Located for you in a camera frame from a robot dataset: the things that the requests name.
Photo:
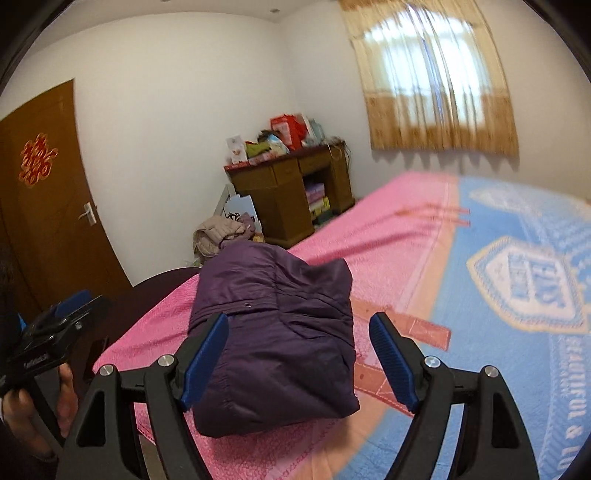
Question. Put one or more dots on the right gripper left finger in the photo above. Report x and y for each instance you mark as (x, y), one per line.
(104, 440)

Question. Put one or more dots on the purple padded winter coat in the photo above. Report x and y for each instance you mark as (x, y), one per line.
(290, 352)

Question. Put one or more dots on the grey clothes pile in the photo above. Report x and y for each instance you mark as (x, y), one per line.
(213, 233)

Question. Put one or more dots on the person's left hand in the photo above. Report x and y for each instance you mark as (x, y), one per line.
(18, 410)

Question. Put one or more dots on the brown wooden door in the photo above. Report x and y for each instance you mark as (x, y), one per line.
(55, 254)

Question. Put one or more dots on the pink and blue bed blanket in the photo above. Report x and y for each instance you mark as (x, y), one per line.
(486, 276)

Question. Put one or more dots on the white paper bag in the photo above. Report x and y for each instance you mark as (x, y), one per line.
(239, 208)

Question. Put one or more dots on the red double happiness decoration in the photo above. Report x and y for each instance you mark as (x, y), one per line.
(36, 160)

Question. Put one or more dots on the stacked folded items in desk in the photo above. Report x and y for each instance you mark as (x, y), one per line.
(318, 203)

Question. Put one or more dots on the brown wooden desk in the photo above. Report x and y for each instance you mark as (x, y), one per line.
(277, 189)

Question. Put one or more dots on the white card box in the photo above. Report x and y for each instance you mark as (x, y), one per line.
(236, 148)

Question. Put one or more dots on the red gift bag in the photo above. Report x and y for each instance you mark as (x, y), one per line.
(291, 130)

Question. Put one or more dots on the beige patterned window curtain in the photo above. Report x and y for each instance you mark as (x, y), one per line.
(431, 77)

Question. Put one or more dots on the silver door handle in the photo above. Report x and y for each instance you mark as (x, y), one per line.
(88, 214)

